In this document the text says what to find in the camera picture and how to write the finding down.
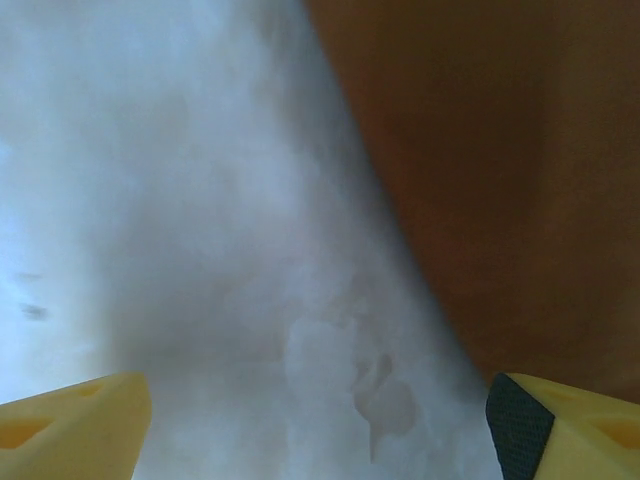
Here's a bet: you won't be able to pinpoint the brown long pants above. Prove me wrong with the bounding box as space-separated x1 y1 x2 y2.
298 0 640 404

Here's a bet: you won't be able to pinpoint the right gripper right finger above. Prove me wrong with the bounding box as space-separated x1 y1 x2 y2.
484 371 640 480

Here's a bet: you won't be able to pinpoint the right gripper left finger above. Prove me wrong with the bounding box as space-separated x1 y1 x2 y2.
0 371 153 480

